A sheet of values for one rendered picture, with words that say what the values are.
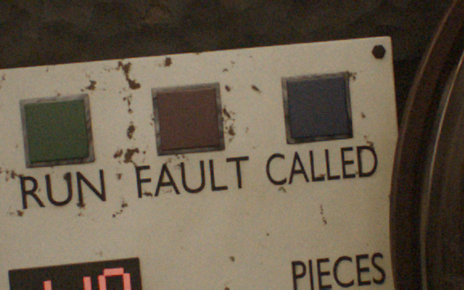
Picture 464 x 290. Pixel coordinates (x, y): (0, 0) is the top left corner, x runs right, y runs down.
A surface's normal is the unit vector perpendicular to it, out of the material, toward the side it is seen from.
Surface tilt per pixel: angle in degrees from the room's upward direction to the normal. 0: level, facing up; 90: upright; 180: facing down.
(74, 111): 90
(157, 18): 90
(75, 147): 90
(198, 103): 90
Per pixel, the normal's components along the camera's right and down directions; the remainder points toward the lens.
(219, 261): 0.06, 0.05
